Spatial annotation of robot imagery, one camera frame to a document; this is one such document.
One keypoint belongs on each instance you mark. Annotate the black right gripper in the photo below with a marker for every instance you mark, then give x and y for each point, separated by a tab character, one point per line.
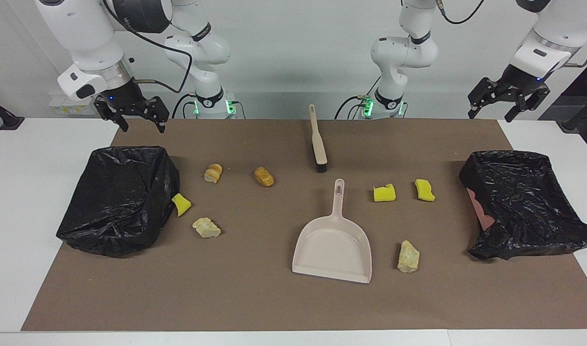
122	96

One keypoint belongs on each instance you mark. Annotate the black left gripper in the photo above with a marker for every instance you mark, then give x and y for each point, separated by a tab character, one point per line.
519	84

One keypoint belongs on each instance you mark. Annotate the yellow sponge wedge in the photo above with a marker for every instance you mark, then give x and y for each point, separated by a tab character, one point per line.
181	205

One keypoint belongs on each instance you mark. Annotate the wavy yellow sponge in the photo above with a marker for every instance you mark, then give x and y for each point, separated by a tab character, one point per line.
424	190

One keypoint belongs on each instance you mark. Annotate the notched yellow sponge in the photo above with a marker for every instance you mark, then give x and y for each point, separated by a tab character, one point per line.
383	194

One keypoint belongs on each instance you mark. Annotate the beige hand brush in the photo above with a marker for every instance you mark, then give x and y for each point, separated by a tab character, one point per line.
318	144

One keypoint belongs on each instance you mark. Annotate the pale crusty bread chunk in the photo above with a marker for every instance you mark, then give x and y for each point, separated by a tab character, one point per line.
408	257

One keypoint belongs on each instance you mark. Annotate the beige plastic dustpan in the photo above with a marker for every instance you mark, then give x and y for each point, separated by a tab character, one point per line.
332	250

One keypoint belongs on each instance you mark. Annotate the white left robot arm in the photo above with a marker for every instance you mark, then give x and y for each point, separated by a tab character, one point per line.
404	53

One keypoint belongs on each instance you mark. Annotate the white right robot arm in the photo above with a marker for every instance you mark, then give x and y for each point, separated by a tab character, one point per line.
91	38

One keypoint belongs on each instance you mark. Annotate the black bin bag fully covering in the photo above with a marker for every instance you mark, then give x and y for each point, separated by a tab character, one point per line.
115	202

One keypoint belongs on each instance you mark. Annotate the black bin bag showing box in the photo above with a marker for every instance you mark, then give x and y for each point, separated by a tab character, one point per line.
529	202

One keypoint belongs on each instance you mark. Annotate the pink bin box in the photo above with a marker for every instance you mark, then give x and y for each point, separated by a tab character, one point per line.
480	211

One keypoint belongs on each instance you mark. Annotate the black stand foot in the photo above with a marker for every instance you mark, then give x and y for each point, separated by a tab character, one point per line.
579	117
5	120

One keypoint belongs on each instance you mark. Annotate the striped croissant piece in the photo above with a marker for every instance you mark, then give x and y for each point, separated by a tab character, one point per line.
213	173

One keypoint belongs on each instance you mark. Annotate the brown bread roll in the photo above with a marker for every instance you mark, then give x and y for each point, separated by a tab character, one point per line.
264	177

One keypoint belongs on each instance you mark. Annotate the brown table mat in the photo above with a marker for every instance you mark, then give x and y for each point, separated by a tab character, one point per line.
255	288

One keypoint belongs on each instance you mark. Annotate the white wall socket box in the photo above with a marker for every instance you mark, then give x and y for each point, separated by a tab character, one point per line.
74	105

